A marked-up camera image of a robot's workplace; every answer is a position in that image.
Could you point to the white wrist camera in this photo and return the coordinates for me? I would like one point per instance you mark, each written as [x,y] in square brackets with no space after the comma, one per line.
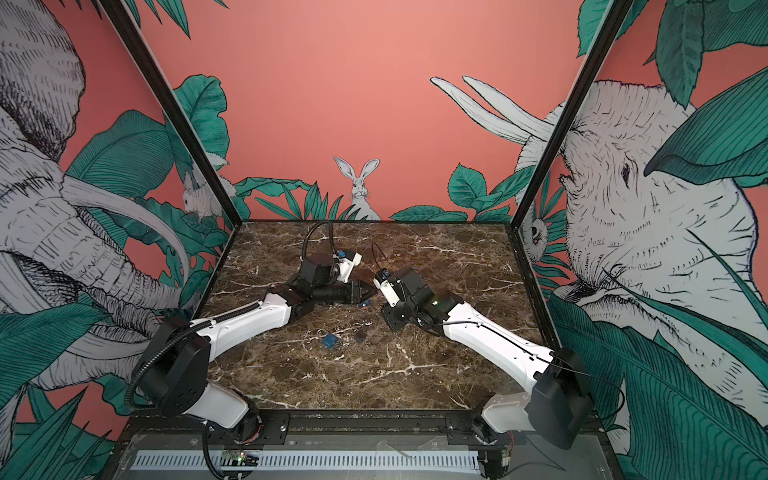
[347,260]
[383,284]

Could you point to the white slotted cable duct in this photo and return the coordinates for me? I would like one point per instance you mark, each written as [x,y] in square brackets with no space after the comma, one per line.
[313,460]

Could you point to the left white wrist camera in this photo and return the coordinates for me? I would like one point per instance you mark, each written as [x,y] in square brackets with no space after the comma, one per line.
[347,260]

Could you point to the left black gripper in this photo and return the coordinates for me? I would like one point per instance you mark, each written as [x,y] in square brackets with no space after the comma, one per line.
[356,294]

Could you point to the small green circuit board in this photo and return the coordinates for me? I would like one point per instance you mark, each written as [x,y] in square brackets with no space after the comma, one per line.
[231,459]

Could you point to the black frame post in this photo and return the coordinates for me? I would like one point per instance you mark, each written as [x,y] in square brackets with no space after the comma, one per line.
[125,26]
[605,37]

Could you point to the right black frame post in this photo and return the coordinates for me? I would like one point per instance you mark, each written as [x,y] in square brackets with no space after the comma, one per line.
[605,37]

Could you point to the blue padlock front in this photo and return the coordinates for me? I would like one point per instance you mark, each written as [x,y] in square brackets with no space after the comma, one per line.
[330,341]

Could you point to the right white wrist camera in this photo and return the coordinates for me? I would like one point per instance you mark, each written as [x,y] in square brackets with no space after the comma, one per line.
[383,284]

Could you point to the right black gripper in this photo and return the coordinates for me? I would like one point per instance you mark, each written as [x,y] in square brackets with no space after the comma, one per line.
[390,315]

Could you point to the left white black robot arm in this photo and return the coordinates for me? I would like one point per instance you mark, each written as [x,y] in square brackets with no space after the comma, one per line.
[171,378]

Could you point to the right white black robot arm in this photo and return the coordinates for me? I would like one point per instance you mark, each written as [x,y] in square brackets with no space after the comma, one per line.
[556,398]

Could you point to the black front mounting rail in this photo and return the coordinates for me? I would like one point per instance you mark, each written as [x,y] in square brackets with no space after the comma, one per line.
[336,427]

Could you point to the left black frame post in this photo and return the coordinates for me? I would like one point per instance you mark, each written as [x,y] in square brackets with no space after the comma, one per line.
[125,26]

